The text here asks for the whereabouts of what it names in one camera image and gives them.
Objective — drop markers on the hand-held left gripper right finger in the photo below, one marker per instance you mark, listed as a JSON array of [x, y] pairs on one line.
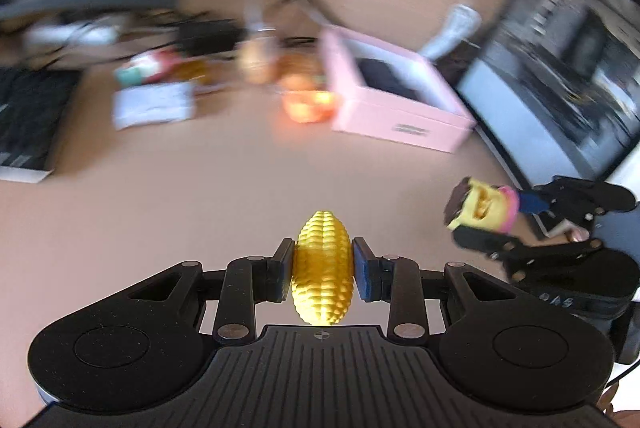
[[362, 273]]

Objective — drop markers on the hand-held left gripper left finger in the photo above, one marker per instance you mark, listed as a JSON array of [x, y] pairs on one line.
[[285, 270]]

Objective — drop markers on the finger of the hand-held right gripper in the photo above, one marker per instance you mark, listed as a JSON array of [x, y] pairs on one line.
[[480, 238], [532, 203]]

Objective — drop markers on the yellow pink toy food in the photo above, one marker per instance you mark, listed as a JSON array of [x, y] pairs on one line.
[[482, 208]]

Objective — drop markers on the yellow toy corn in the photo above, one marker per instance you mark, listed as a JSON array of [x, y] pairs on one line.
[[322, 268]]

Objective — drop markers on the pink cardboard box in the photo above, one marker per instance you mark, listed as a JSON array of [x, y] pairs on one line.
[[395, 118]]

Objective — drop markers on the bread bun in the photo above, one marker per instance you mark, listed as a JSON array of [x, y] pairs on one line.
[[302, 71], [256, 61]]

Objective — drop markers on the white packet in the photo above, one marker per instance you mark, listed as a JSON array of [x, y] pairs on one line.
[[152, 106]]

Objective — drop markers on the green toy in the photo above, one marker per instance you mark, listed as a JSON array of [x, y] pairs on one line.
[[145, 68]]

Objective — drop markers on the computer monitor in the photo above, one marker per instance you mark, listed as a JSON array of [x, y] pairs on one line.
[[565, 58]]

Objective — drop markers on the orange toy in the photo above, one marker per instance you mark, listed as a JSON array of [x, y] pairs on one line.
[[307, 107]]

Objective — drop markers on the golden snack packet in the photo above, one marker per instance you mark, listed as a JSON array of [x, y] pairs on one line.
[[197, 72]]

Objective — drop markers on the black power adapter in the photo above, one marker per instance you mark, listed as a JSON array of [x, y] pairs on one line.
[[207, 37]]

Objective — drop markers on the black keyboard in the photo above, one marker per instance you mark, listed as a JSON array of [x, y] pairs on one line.
[[27, 123]]

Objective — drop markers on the white plastic object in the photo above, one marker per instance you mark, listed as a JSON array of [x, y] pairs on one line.
[[75, 32]]

